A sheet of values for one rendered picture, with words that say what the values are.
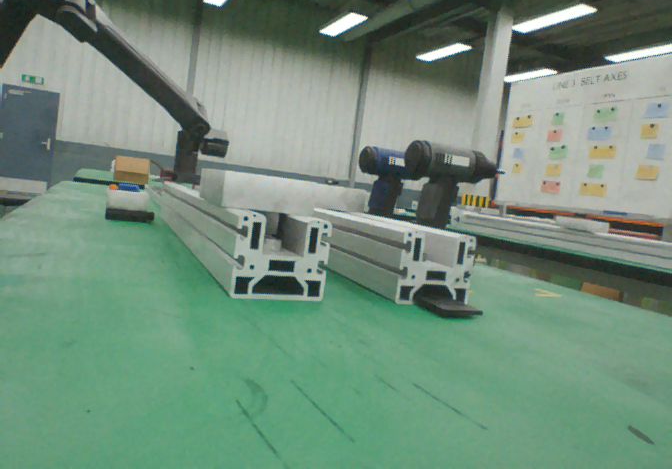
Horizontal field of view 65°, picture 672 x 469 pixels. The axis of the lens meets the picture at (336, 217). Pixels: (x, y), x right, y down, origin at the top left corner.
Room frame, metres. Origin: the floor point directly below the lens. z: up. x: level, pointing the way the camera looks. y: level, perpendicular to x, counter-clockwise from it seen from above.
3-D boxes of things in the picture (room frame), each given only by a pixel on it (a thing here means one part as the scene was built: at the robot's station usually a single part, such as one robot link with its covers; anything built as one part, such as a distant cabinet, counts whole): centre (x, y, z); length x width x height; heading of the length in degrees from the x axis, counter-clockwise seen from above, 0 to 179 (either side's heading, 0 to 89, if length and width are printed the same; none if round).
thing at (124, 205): (1.11, 0.43, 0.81); 0.10 x 0.08 x 0.06; 114
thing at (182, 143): (1.36, 0.39, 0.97); 0.07 x 0.06 x 0.07; 123
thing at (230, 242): (0.91, 0.21, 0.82); 0.80 x 0.10 x 0.09; 24
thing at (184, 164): (1.36, 0.40, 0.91); 0.10 x 0.07 x 0.07; 114
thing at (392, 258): (0.98, 0.04, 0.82); 0.80 x 0.10 x 0.09; 24
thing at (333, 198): (0.98, 0.04, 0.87); 0.16 x 0.11 x 0.07; 24
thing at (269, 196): (0.68, 0.11, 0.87); 0.16 x 0.11 x 0.07; 24
